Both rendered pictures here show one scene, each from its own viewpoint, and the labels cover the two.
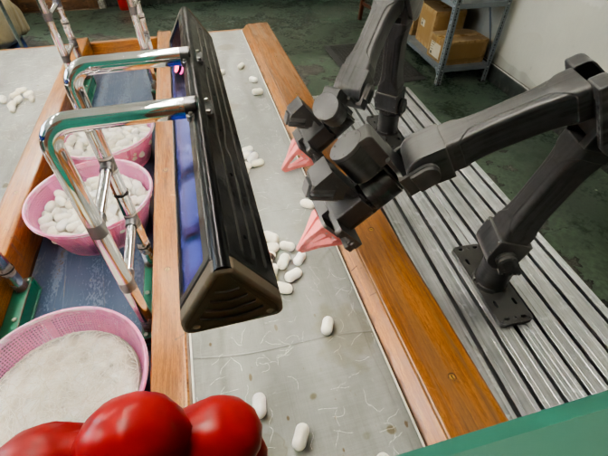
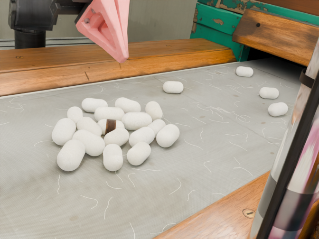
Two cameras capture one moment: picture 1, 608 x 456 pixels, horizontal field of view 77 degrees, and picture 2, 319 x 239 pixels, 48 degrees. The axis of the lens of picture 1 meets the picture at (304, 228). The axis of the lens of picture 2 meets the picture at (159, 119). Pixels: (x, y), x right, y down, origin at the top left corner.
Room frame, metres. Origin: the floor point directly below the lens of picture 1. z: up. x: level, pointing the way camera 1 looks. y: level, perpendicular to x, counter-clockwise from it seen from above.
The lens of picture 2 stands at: (0.64, 0.39, 0.94)
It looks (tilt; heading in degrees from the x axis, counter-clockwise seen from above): 25 degrees down; 236
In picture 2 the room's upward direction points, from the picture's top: 10 degrees clockwise
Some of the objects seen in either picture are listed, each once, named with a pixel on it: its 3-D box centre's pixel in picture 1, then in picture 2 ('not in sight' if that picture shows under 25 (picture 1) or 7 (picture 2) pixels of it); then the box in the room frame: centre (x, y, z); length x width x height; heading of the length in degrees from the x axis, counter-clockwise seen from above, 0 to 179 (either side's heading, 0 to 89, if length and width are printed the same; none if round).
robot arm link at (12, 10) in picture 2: (502, 251); (32, 16); (0.48, -0.37, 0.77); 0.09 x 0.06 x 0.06; 179
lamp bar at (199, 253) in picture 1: (200, 105); not in sight; (0.46, 0.13, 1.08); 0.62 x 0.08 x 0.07; 15
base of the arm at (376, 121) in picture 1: (387, 121); not in sight; (1.07, -0.26, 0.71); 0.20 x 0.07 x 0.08; 12
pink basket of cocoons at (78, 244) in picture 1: (98, 209); not in sight; (0.65, 0.47, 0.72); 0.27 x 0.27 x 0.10
